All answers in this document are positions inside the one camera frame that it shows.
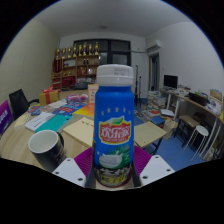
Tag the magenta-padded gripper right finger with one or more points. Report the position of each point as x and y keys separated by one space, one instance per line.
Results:
x=156 y=168

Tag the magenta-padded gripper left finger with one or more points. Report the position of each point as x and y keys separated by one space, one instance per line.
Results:
x=70 y=170

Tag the blue drink bottle white cap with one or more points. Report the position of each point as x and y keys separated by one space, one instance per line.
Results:
x=113 y=110

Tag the black mug white inside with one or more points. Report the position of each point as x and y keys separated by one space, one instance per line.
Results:
x=50 y=155

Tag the small wooden side table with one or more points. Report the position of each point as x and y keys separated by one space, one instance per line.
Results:
x=148 y=133

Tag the beige booklet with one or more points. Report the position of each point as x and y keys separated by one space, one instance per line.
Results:
x=81 y=131

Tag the brown paper bag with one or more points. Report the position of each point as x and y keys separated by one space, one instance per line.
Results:
x=170 y=126

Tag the teal notebook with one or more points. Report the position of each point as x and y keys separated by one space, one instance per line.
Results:
x=55 y=122

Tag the brown wooden stool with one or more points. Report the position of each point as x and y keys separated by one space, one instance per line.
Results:
x=188 y=120

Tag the white printed book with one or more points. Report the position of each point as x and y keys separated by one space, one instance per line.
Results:
x=38 y=121

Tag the white round stool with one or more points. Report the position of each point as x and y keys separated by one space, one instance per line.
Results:
x=201 y=130

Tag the blue colourful book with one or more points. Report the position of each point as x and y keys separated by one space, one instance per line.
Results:
x=38 y=109
x=68 y=108

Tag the orange book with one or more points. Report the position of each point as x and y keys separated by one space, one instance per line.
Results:
x=86 y=110

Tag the stack of books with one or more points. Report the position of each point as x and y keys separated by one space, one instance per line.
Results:
x=155 y=100

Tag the beige notebook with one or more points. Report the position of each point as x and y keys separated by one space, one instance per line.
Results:
x=22 y=120

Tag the pink package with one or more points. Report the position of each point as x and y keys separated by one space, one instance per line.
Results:
x=76 y=98

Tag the long cluttered wooden desk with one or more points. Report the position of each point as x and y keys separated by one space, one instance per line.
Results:
x=196 y=105

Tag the yellow gift box red ribbon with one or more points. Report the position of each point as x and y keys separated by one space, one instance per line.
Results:
x=49 y=97

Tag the orange and white carton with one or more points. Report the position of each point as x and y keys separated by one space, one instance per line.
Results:
x=92 y=93

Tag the purple sign board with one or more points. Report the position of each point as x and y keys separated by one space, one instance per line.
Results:
x=4 y=118

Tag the black office chair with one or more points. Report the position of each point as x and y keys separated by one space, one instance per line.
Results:
x=18 y=103

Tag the black microphone stand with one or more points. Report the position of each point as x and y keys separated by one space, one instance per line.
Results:
x=136 y=83

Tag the black computer monitor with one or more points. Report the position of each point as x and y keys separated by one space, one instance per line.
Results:
x=170 y=81

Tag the wooden shelf unit with trophies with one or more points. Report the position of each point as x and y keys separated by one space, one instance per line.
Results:
x=73 y=68

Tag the white air conditioner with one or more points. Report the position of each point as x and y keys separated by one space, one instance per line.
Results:
x=153 y=45

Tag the dark glass double door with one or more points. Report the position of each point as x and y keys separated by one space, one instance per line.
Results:
x=118 y=50

